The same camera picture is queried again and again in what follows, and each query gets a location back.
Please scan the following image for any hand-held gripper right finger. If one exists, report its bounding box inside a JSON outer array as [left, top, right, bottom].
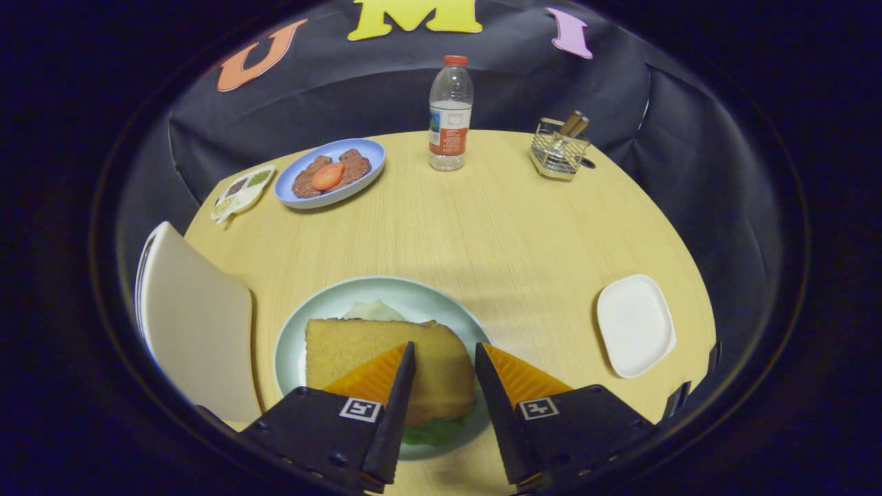
[[474, 341, 655, 493]]

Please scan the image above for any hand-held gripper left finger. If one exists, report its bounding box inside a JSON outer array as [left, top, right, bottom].
[[238, 341, 418, 494]]

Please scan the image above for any green lettuce leaf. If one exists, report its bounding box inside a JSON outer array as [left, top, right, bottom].
[[342, 300, 466, 446]]

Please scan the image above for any toasted bread slice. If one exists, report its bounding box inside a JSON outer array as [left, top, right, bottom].
[[305, 318, 478, 426]]

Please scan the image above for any pale green round plate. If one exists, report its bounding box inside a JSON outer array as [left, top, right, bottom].
[[274, 276, 493, 461]]

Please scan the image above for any small white square plate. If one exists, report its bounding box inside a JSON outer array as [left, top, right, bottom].
[[596, 274, 677, 380]]

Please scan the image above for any white toaster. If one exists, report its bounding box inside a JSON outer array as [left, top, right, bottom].
[[135, 220, 263, 424]]

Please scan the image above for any brown meat patty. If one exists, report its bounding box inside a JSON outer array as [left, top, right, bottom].
[[338, 149, 373, 185], [291, 156, 335, 199]]

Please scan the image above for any red tomato slice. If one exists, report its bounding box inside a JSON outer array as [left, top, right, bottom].
[[310, 162, 345, 192]]

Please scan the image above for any white divided seasoning tray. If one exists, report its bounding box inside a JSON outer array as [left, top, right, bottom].
[[210, 165, 276, 225]]

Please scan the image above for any blue round plate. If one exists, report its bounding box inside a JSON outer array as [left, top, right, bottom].
[[274, 138, 387, 209]]

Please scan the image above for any clear plastic water bottle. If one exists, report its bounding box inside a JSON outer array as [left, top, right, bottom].
[[428, 55, 475, 172]]

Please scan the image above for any black backdrop cloth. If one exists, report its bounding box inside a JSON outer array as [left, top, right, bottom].
[[114, 0, 772, 386]]

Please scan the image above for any wire cutlery holder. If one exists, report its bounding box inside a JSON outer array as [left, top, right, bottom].
[[529, 117, 591, 182]]

